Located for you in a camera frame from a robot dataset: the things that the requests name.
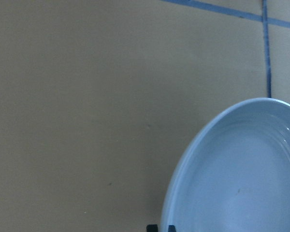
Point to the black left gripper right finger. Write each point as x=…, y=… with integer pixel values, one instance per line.
x=171, y=228

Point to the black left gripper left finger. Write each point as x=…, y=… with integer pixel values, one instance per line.
x=152, y=228

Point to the blue ceramic plate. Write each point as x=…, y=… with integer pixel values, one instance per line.
x=235, y=174

